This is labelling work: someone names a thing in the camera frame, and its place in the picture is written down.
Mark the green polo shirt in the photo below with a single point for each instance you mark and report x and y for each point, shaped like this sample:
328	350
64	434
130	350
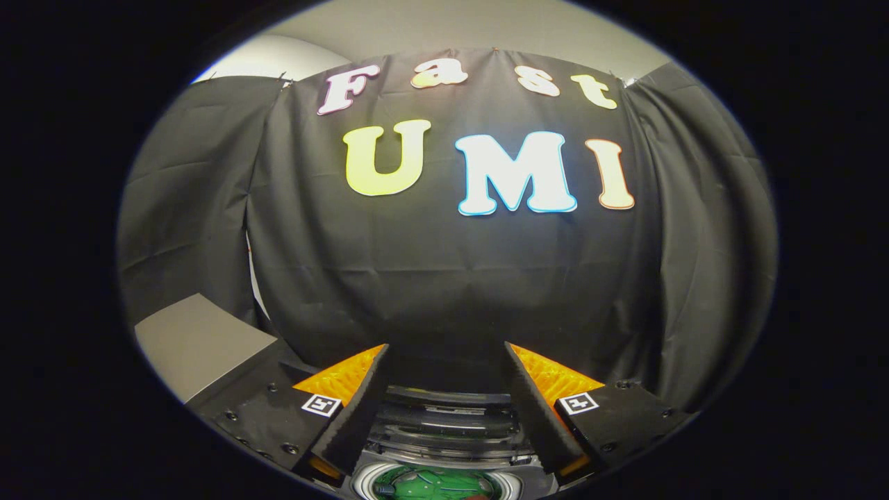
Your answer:
434	485

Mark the grey washing machine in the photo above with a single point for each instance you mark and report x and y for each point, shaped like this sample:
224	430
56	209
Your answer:
361	482

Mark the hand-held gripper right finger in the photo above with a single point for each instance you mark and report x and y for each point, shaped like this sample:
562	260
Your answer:
535	406

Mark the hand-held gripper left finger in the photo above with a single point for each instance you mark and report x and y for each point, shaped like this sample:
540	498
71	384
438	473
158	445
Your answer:
354	406

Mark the black backdrop cloth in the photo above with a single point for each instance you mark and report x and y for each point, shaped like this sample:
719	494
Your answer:
451	278

